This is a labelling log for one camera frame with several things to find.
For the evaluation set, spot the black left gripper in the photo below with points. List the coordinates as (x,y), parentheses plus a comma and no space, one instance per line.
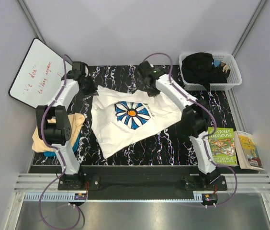
(92,90)

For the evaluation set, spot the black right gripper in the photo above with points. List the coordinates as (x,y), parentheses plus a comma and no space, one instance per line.
(151,93)

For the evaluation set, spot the white flower print t-shirt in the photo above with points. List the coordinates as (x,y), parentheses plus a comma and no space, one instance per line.
(121,119)

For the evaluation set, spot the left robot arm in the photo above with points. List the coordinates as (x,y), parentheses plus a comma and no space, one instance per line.
(53,124)

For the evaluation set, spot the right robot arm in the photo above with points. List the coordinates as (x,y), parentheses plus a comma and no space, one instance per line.
(193,123)

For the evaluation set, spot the folded beige t-shirt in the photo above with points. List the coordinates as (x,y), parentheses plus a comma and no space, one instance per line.
(76,121)

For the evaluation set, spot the whiteboard with red writing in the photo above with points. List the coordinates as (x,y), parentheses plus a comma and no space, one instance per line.
(40,76)

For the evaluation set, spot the black t-shirt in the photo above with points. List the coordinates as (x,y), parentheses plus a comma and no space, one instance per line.
(198,69)

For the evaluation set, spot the blue item in basket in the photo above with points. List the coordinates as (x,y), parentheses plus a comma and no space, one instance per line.
(217,63)

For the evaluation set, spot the beige item in basket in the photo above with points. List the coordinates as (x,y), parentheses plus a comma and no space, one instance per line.
(226,68)

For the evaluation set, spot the folded blue t-shirt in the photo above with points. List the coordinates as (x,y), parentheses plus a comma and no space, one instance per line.
(74,148)

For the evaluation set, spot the white plastic basket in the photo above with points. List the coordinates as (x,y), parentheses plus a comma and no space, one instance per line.
(234,77)

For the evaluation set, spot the green treehouse book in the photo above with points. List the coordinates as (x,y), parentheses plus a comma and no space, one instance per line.
(222,144)

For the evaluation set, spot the yellow paperback book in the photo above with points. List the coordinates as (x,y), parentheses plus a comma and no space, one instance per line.
(247,152)

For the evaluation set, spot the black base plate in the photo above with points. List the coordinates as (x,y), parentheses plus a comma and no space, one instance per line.
(189,178)

